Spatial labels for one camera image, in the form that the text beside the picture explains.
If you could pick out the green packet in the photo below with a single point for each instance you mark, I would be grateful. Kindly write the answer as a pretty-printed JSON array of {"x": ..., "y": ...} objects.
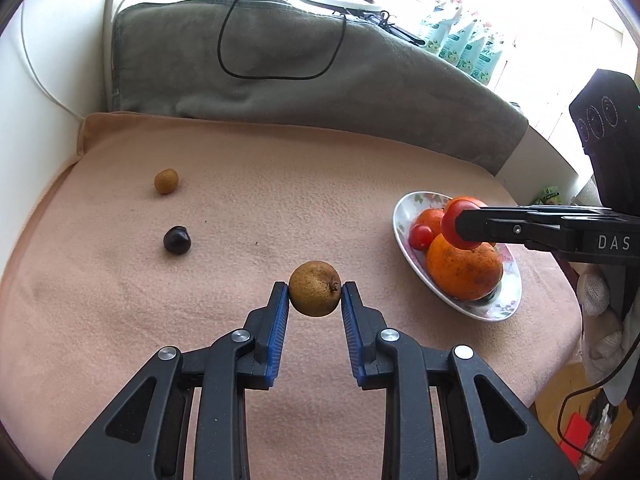
[{"x": 550, "y": 195}]

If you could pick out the large red tomato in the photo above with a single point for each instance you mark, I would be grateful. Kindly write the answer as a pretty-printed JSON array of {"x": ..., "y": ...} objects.
[{"x": 450, "y": 225}]

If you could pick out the grey towel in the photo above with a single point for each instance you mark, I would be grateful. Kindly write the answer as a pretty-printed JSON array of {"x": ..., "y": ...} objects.
[{"x": 300, "y": 95}]

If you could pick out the brown round fruit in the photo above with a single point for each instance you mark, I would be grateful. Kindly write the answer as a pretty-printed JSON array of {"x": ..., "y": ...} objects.
[{"x": 315, "y": 287}]

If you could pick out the small brown longan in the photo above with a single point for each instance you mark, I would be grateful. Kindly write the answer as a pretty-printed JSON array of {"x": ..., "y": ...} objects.
[{"x": 166, "y": 181}]

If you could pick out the dark plum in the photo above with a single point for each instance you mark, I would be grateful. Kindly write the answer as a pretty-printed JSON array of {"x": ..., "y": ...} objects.
[{"x": 176, "y": 240}]

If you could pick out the small red cherry tomato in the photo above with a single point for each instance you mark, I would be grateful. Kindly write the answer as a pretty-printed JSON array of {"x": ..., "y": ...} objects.
[{"x": 421, "y": 236}]

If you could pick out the pink fleece blanket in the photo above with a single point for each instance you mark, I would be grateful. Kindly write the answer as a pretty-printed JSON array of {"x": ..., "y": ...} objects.
[{"x": 250, "y": 210}]

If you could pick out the red box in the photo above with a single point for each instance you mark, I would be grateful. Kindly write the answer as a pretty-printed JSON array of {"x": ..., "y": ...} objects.
[{"x": 575, "y": 435}]

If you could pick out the medium tangerine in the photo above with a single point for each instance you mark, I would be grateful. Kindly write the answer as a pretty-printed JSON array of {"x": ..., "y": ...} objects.
[{"x": 430, "y": 219}]

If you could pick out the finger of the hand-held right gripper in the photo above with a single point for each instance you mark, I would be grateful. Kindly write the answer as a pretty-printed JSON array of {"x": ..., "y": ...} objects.
[{"x": 500, "y": 230}]

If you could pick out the large orange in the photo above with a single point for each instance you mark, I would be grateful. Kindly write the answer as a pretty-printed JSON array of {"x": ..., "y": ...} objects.
[{"x": 460, "y": 270}]

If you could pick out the person's right hand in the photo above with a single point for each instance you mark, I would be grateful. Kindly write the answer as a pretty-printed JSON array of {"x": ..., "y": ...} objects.
[{"x": 595, "y": 285}]

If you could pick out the white floral plate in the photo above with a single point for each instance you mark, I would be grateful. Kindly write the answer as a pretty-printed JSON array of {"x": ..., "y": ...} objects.
[{"x": 404, "y": 212}]

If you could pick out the floral print packet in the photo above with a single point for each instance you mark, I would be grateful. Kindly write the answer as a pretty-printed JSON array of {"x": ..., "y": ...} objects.
[
  {"x": 457, "y": 40},
  {"x": 475, "y": 52},
  {"x": 436, "y": 22},
  {"x": 491, "y": 66}
]

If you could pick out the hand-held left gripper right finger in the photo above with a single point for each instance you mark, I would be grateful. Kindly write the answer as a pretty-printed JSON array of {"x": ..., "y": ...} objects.
[{"x": 352, "y": 332}]

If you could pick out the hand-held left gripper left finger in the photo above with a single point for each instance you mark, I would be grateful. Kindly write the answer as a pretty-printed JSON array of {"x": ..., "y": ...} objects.
[{"x": 277, "y": 330}]

